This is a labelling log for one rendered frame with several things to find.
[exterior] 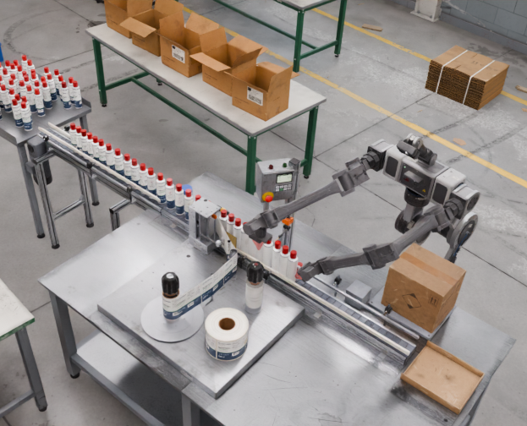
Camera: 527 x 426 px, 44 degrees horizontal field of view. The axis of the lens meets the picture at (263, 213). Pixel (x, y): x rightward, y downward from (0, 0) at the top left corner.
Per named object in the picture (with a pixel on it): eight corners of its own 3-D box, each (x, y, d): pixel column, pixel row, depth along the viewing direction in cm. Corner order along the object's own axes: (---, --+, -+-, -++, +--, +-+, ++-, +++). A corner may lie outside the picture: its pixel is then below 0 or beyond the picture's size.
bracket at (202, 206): (188, 207, 349) (188, 206, 348) (202, 198, 355) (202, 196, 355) (206, 218, 342) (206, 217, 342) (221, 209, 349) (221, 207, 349)
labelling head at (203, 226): (188, 243, 365) (187, 207, 348) (204, 231, 373) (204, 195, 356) (206, 254, 358) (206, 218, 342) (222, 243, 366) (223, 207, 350)
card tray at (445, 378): (399, 378, 308) (401, 373, 306) (425, 345, 324) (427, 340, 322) (458, 414, 294) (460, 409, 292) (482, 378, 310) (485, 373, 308)
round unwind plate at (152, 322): (127, 320, 321) (127, 319, 320) (172, 286, 339) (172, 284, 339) (172, 353, 306) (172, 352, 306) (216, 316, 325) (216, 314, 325)
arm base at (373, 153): (379, 171, 339) (383, 151, 331) (369, 177, 334) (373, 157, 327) (366, 163, 343) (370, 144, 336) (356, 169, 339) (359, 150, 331)
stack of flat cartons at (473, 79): (423, 88, 696) (429, 60, 676) (447, 71, 728) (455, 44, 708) (478, 111, 665) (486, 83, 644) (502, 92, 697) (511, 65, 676)
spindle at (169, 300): (159, 317, 321) (156, 275, 303) (172, 307, 327) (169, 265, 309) (172, 326, 317) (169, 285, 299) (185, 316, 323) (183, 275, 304)
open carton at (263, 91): (220, 108, 495) (220, 63, 471) (264, 85, 526) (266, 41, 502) (258, 128, 477) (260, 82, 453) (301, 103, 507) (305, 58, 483)
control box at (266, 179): (255, 191, 338) (256, 161, 326) (287, 187, 342) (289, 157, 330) (260, 204, 330) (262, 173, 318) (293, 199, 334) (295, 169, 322)
